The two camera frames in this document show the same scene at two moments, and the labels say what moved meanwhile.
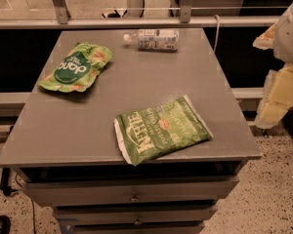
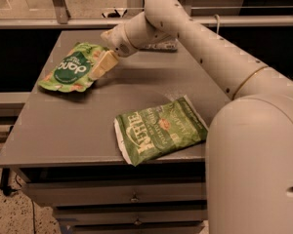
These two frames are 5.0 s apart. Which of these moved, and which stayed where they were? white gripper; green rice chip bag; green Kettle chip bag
Moved: white gripper
Stayed: green rice chip bag; green Kettle chip bag
